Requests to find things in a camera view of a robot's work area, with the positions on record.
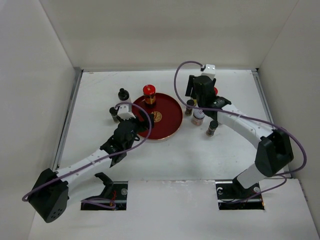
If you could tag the black cap pepper bottle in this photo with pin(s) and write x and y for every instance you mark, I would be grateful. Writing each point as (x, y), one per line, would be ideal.
(189, 107)

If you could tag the red lid sauce jar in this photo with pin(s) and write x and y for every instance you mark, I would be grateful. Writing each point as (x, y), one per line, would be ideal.
(149, 93)

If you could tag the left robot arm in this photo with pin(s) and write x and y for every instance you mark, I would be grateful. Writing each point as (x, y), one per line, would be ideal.
(85, 181)

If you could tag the small black cap spice bottle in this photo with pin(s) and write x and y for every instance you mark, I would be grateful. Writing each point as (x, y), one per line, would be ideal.
(114, 114)

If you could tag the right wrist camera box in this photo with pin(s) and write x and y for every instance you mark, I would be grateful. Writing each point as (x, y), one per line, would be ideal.
(208, 70)

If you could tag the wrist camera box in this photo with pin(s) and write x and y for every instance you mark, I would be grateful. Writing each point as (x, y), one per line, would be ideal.
(124, 111)
(208, 70)

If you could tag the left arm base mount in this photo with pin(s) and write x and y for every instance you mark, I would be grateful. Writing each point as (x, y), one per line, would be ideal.
(113, 197)

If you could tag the red round tray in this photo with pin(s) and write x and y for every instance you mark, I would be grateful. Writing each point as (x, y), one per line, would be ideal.
(168, 115)

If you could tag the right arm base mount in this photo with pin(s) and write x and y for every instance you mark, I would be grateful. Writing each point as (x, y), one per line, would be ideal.
(230, 199)

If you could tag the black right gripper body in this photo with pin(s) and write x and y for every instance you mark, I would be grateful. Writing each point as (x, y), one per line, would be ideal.
(200, 102)

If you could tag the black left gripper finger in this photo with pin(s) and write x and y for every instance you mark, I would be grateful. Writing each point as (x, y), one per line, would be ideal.
(136, 120)
(148, 120)

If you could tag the white lid seasoning jar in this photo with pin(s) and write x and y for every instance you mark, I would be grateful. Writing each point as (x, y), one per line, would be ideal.
(198, 117)

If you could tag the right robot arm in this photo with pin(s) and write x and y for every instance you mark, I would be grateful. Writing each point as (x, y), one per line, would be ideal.
(274, 149)

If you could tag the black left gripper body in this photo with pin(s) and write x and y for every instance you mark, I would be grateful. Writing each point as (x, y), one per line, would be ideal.
(137, 128)

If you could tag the clear salt shaker black top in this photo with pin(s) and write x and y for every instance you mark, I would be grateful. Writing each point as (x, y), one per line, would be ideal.
(124, 96)

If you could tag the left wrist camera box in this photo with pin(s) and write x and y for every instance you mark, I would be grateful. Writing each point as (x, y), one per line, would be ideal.
(124, 111)

